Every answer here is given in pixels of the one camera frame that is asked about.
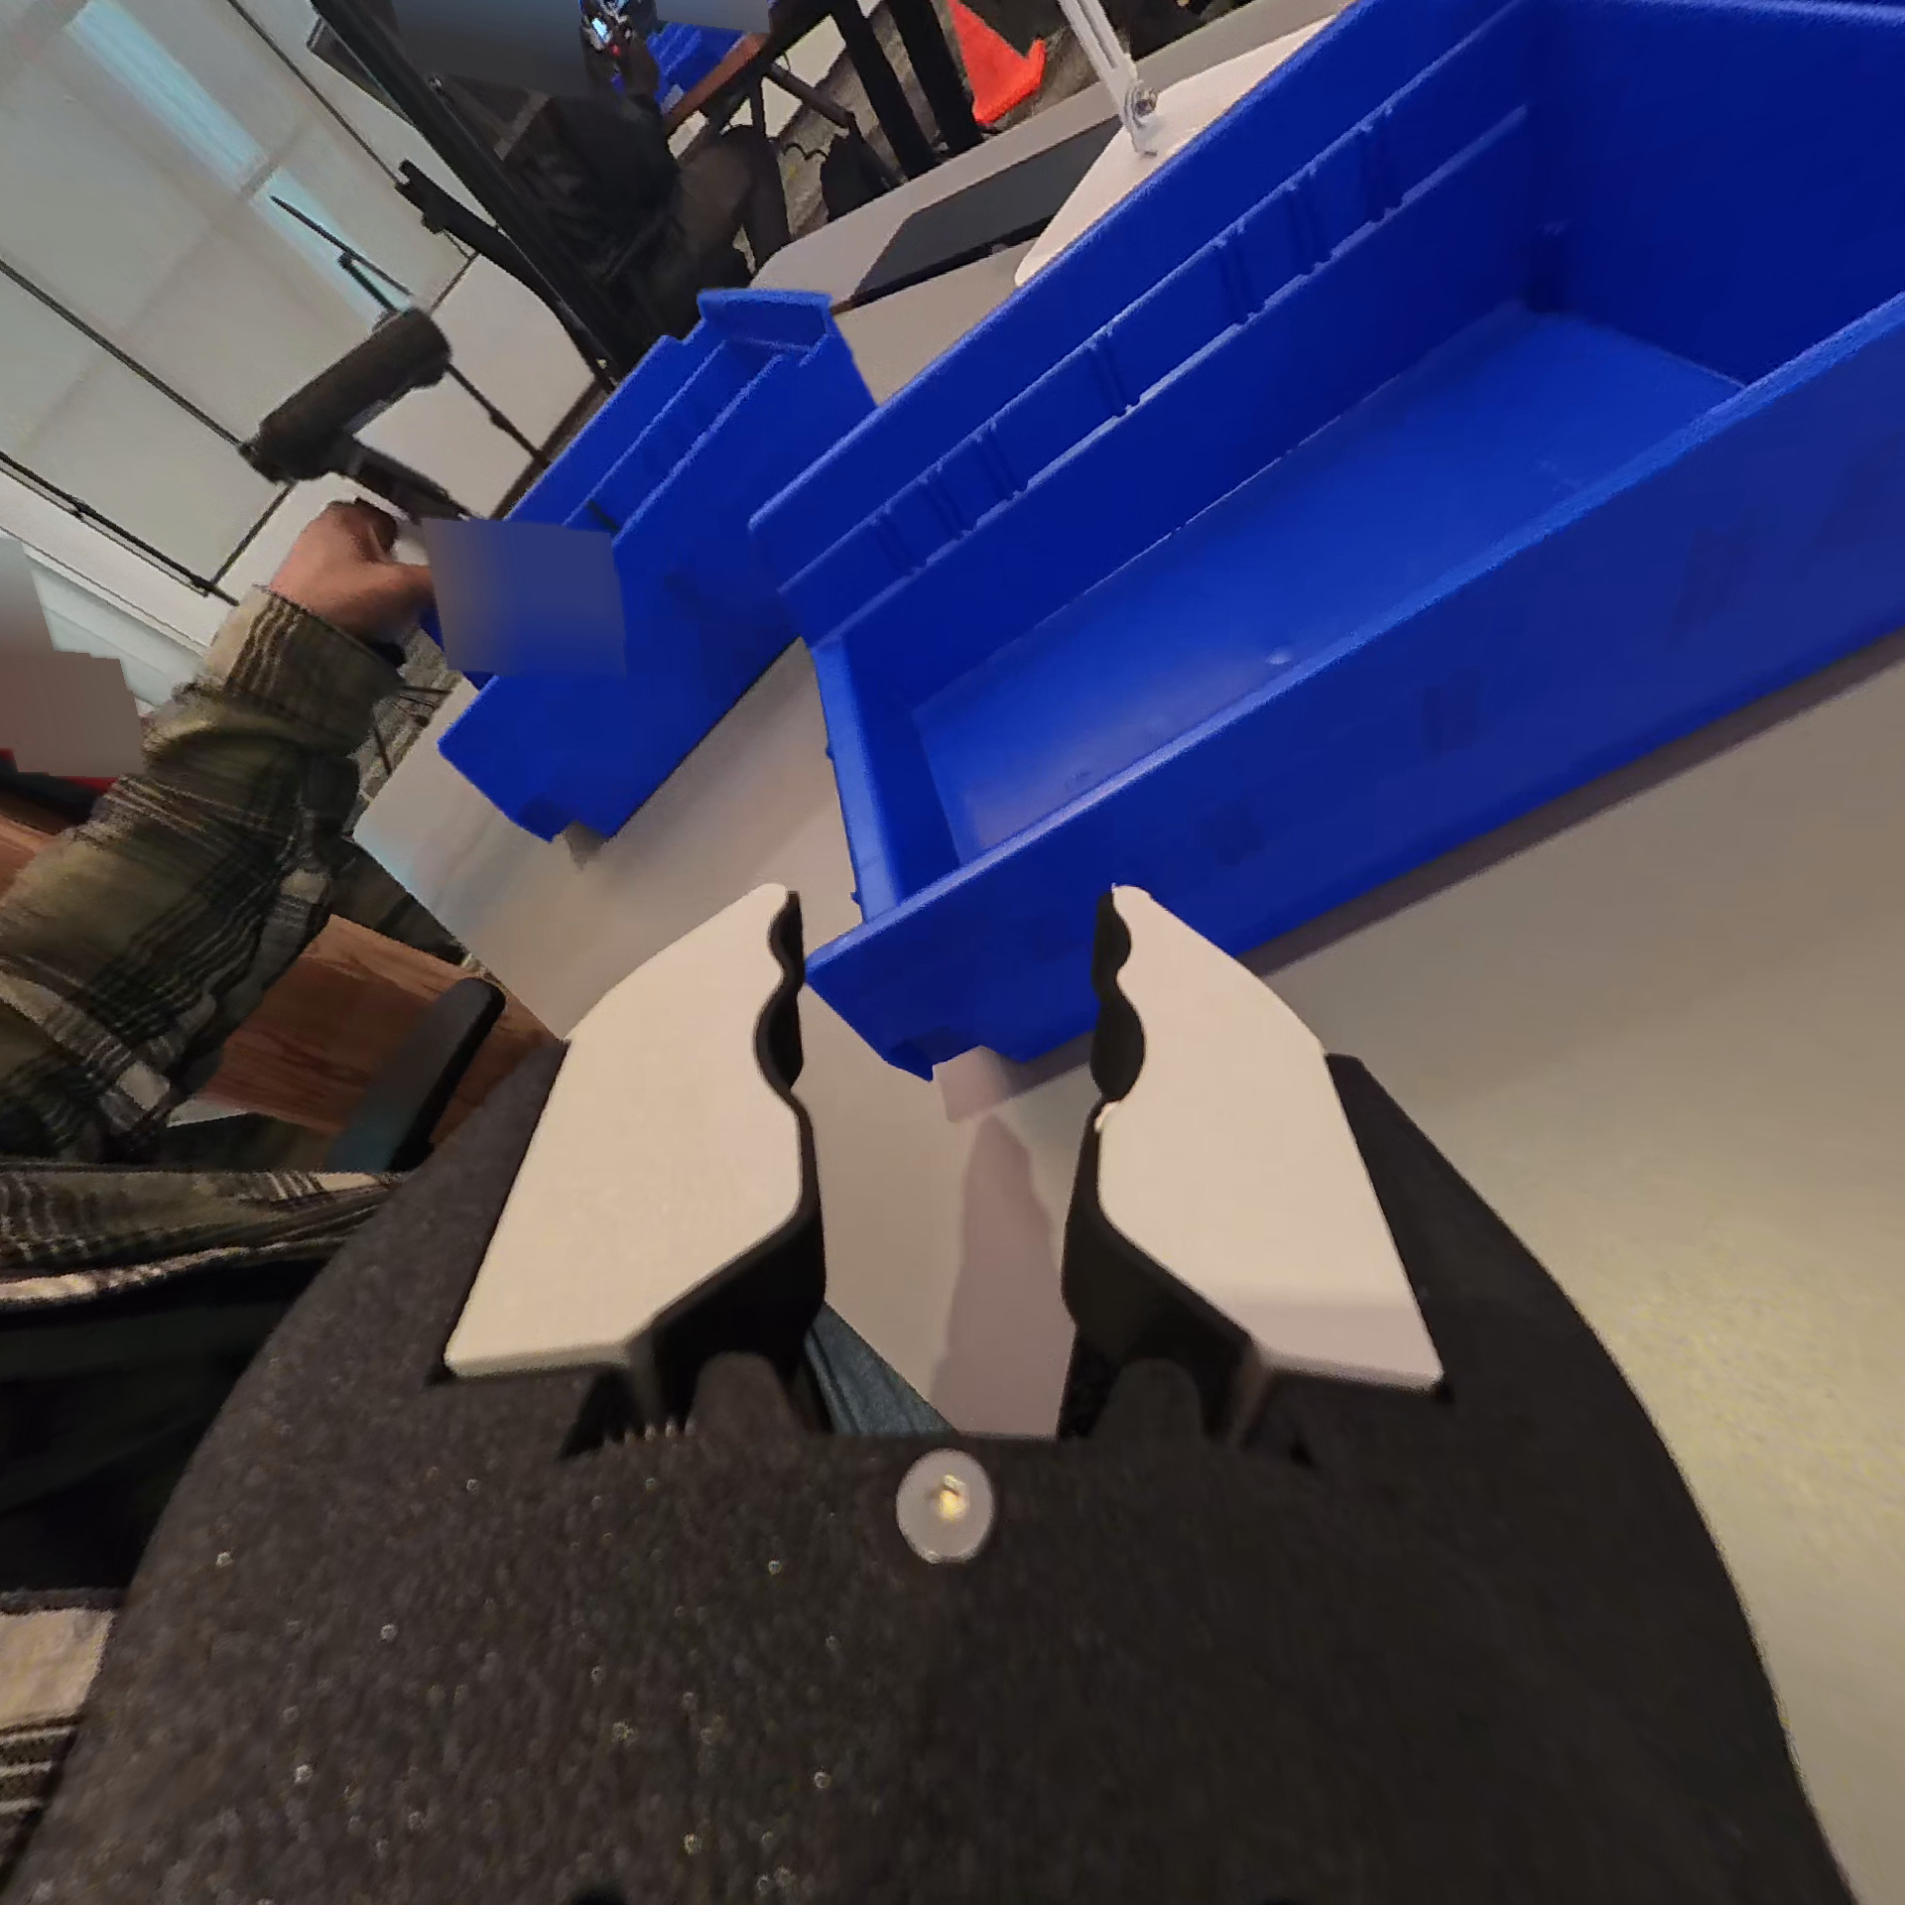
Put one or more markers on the person's left forearm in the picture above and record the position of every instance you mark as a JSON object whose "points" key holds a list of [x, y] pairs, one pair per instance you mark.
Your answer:
{"points": [[193, 833]]}

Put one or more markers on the white stand base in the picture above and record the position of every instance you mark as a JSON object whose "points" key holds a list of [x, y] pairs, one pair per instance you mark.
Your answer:
{"points": [[1131, 207]]}

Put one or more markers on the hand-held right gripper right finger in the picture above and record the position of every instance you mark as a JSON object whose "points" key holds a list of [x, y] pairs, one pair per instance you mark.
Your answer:
{"points": [[1265, 1207]]}

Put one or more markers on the small blue bin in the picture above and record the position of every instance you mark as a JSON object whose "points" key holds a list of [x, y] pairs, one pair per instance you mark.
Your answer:
{"points": [[699, 52]]}

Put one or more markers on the person's leg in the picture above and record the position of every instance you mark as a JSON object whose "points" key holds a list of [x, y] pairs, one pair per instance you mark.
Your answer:
{"points": [[865, 1386]]}

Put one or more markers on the blue plastic bin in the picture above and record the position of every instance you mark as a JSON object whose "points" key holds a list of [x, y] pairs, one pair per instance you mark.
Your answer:
{"points": [[670, 667], [1338, 523]]}

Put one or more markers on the orange traffic cone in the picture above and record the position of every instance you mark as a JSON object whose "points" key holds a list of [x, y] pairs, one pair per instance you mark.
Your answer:
{"points": [[999, 67]]}

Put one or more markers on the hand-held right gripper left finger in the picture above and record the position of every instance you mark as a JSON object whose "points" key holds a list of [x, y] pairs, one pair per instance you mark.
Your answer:
{"points": [[642, 1174]]}

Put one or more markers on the person's left hand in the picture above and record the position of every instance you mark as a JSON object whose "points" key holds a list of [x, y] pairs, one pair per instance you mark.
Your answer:
{"points": [[343, 573]]}

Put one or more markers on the black metal frame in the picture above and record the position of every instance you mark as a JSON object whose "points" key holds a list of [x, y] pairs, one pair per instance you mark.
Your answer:
{"points": [[456, 180]]}

